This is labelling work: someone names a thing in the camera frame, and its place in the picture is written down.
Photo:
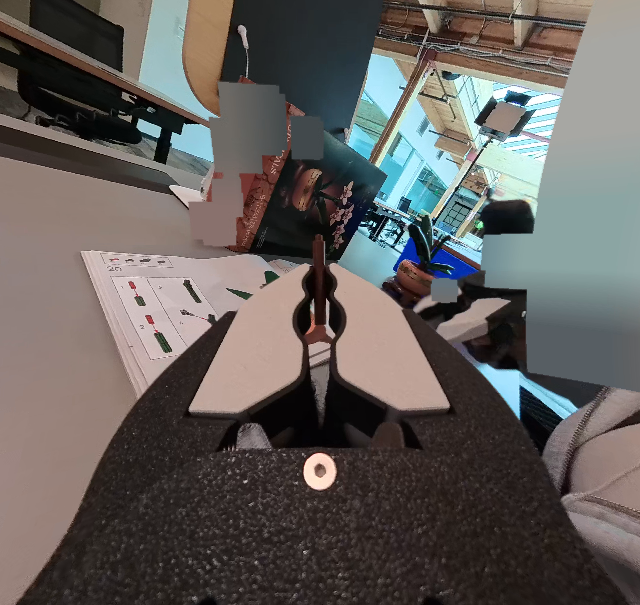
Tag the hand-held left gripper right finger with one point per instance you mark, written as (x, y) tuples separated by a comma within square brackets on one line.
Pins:
[(385, 350)]

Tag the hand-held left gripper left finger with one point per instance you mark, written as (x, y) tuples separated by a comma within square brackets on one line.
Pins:
[(255, 350)]

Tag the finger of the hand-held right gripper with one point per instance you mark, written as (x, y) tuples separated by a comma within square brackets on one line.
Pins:
[(435, 306), (472, 320)]

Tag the brown toy rod piece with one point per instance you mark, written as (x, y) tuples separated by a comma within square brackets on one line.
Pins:
[(319, 285)]

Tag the wooden-edged office desk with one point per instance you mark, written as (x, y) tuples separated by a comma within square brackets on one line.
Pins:
[(100, 72)]

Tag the toy potted plant model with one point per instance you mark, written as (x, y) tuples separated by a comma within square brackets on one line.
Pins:
[(417, 267)]

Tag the toy building instruction booklet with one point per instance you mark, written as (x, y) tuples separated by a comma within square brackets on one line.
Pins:
[(150, 305)]

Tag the dark flower toy box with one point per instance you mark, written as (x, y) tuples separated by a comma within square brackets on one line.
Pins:
[(310, 200)]

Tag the small white device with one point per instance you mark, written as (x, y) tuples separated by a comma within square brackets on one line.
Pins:
[(192, 192)]

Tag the studio light on stand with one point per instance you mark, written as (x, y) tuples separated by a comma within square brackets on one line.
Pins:
[(505, 115)]

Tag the dark panel with wooden edge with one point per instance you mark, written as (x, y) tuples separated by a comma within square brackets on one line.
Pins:
[(300, 40)]

